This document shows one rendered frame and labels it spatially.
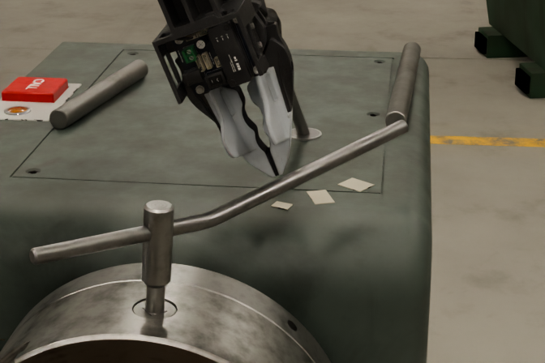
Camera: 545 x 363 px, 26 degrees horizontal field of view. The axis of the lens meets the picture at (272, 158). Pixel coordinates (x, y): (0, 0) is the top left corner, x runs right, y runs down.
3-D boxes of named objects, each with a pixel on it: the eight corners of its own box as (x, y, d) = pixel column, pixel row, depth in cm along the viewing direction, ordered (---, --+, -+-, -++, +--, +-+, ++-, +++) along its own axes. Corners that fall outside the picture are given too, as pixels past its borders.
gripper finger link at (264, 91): (271, 196, 93) (227, 91, 91) (279, 168, 99) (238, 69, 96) (307, 184, 93) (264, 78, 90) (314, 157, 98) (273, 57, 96)
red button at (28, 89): (19, 92, 137) (17, 75, 136) (69, 94, 137) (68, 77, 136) (2, 108, 132) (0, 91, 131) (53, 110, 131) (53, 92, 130)
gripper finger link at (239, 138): (234, 207, 94) (190, 104, 91) (245, 180, 100) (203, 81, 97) (271, 196, 93) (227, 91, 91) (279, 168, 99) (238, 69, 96)
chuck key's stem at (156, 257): (148, 352, 89) (153, 212, 85) (134, 339, 91) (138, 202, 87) (173, 345, 90) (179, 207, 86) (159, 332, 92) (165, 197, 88)
